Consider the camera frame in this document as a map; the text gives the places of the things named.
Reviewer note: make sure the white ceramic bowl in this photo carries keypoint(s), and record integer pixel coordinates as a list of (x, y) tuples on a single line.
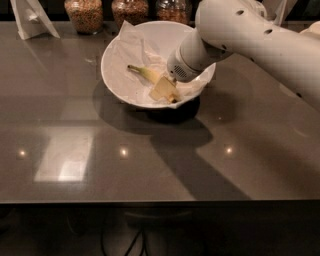
[(133, 43)]

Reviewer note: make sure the glass jar of brown grains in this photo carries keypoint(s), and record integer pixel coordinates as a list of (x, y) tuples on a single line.
[(133, 11)]

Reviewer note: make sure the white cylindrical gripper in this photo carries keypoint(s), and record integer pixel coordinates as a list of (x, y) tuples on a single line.
[(179, 67)]

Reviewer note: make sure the white folded card stand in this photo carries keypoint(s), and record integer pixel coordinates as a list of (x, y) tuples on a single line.
[(31, 19), (278, 10)]

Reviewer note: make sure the white folded card stand left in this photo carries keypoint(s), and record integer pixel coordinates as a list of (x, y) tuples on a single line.
[(31, 19)]

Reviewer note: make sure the yellow banana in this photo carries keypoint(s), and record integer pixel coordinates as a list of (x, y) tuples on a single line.
[(150, 75)]

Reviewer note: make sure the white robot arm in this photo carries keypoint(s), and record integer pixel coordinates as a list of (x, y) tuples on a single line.
[(224, 27)]

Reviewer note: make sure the white folded card stand right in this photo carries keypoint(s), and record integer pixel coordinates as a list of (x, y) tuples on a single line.
[(278, 10)]

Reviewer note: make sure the glass jar of red grains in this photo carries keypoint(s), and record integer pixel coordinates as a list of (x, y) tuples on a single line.
[(174, 10)]

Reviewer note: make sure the white paper napkin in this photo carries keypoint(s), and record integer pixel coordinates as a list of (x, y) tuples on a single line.
[(133, 80)]

